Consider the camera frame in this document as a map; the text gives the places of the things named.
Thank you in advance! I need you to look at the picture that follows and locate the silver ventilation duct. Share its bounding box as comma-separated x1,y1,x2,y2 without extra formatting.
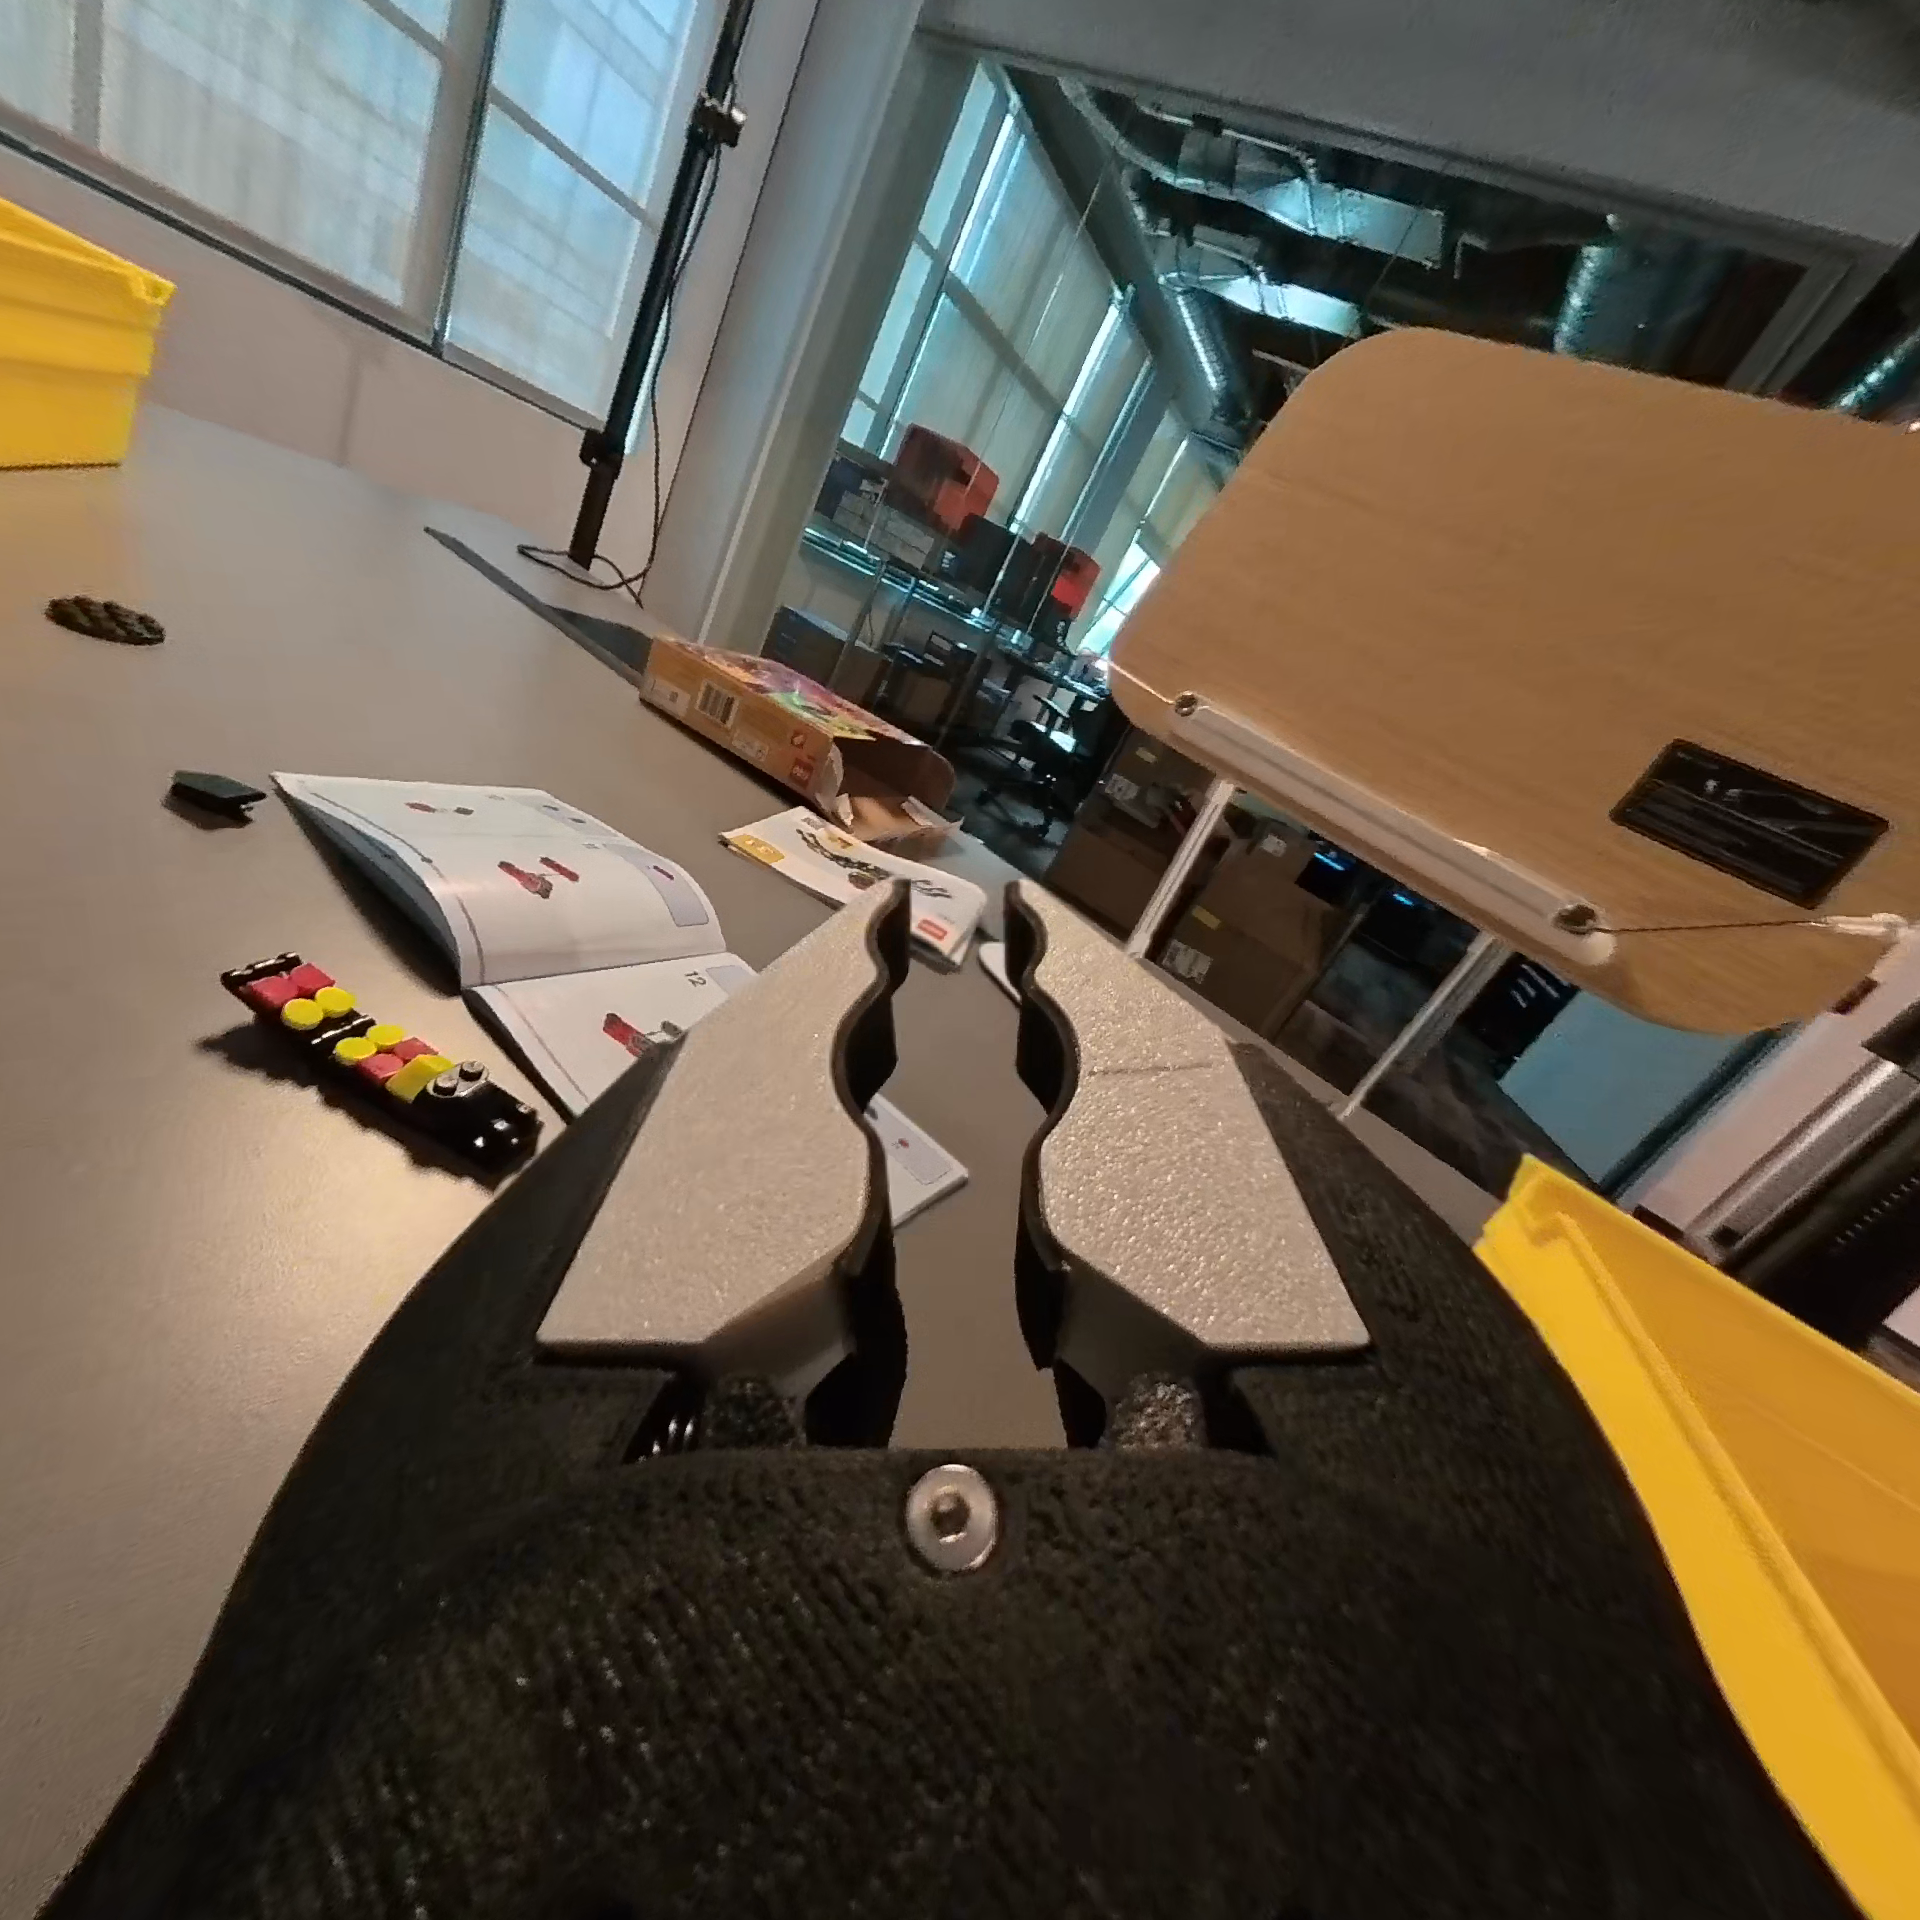
1049,76,1250,441

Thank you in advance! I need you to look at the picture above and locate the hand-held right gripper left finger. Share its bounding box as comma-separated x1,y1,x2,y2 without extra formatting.
533,883,915,1403

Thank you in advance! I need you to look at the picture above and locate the black stand pole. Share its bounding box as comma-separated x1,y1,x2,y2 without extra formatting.
566,0,753,571

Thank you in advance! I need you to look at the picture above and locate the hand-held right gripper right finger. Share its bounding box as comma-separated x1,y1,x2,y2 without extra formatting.
998,883,1373,1378

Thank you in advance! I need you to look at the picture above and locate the yellow plastic bin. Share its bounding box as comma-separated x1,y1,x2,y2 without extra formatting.
1475,1151,1920,1920
0,194,175,470

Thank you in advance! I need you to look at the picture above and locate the dark flat stand base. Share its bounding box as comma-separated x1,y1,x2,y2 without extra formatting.
423,525,663,681

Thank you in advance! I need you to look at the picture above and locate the black cable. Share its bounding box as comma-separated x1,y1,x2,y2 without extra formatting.
516,420,666,602

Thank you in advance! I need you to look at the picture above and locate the metal shelf with red crates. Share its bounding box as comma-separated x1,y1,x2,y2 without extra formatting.
802,422,1103,722

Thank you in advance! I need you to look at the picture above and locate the large grid window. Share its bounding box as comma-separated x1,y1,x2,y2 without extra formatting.
0,0,722,430

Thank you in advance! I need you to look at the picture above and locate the lego instruction booklet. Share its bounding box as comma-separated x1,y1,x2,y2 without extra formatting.
270,769,969,1233

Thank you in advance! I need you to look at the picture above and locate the wooden book stand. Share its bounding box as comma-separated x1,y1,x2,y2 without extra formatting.
977,327,1920,1119

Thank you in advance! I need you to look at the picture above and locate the colourful lego box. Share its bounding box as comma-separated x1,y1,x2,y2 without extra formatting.
639,634,962,863

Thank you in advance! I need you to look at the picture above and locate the black office chair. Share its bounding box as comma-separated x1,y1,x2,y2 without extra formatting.
959,705,1103,845

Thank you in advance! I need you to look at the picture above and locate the tall grid window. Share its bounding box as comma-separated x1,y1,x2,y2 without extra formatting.
839,66,1203,646

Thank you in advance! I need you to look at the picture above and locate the black red yellow lego assembly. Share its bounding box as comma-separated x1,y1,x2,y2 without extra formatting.
219,950,541,1172

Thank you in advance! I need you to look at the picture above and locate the small white lego leaflet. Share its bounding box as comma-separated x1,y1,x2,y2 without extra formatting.
717,806,969,970

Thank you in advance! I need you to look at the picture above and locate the large cardboard box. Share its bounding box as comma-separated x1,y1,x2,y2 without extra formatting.
1155,854,1356,1037
1043,786,1187,939

